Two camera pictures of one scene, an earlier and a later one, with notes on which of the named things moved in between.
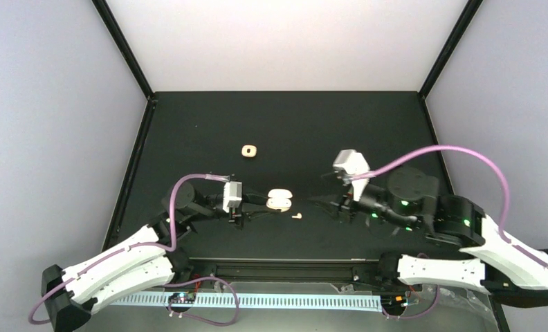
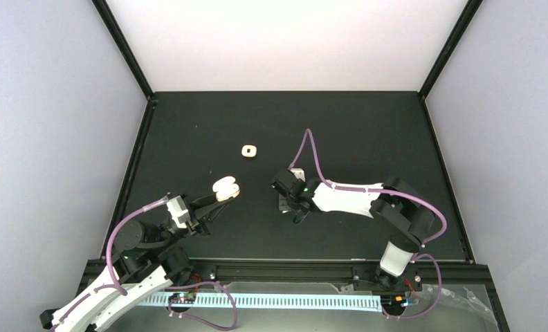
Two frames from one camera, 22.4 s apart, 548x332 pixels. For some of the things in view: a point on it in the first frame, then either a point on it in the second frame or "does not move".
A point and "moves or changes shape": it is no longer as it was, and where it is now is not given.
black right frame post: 468,13 does not move
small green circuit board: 183,297 does not move
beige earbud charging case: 279,199 moves or changes shape
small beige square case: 249,151 does not move
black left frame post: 111,25 does not move
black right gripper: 333,207 to 292,209
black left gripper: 241,213 to 203,212
